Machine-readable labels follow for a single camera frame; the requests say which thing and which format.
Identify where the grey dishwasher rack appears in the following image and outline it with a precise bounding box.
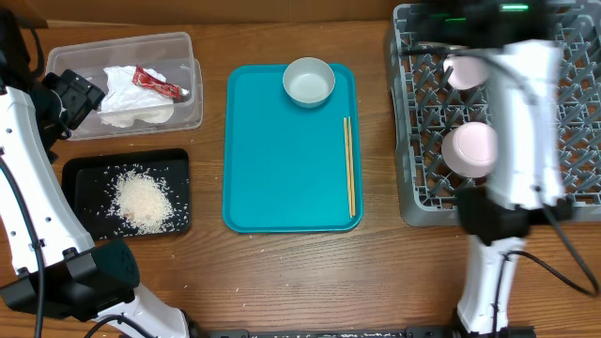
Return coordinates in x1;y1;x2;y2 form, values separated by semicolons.
384;0;600;226

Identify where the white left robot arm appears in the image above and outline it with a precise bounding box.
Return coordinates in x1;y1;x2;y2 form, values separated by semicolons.
1;8;203;337

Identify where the grey small bowl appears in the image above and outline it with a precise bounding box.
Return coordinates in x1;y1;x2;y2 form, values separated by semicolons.
283;57;336;108

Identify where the white napkin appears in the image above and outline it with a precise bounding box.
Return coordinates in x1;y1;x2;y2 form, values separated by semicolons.
98;66;175;128

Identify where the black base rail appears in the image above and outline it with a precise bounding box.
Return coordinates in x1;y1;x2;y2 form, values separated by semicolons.
201;326;536;338

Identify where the teal plastic tray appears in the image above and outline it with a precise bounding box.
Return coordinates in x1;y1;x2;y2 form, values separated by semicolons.
222;64;364;234

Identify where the wooden chopstick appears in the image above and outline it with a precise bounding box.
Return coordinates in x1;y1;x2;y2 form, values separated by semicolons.
343;117;354;219
347;116;356;217

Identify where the red snack wrapper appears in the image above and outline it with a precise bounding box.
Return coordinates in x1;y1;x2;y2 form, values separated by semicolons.
132;65;184;100

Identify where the pink bowl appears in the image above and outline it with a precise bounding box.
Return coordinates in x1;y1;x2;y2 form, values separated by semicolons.
441;122;497;178

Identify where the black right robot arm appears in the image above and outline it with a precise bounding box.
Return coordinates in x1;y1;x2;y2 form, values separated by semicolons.
414;1;572;337

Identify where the white round plate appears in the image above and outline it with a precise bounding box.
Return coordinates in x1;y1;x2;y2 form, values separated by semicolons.
443;55;489;90

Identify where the clear plastic bin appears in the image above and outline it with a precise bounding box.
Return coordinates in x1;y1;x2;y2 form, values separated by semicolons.
47;32;203;140

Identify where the pile of rice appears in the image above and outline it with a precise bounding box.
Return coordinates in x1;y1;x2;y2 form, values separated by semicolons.
105;164;176;235

